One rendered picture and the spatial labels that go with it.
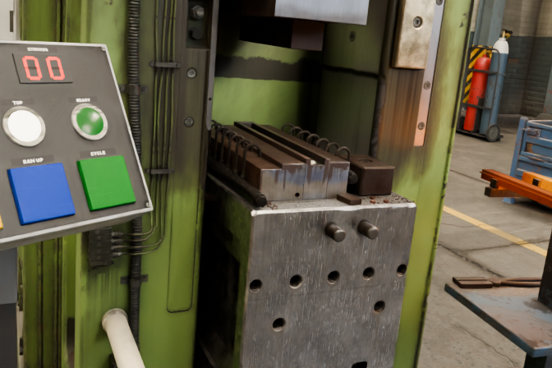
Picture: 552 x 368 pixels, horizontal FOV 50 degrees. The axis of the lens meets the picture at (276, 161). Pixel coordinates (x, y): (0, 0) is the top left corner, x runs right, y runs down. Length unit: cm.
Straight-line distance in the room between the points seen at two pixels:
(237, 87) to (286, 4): 53
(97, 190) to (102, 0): 42
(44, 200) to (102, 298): 50
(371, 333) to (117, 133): 72
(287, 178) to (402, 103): 41
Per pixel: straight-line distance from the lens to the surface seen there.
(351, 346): 134
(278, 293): 118
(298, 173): 118
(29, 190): 84
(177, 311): 136
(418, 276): 166
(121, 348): 119
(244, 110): 162
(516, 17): 1033
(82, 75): 95
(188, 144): 123
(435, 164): 157
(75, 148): 89
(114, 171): 90
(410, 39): 142
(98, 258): 123
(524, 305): 147
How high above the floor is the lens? 125
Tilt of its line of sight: 13 degrees down
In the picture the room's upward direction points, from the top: 5 degrees clockwise
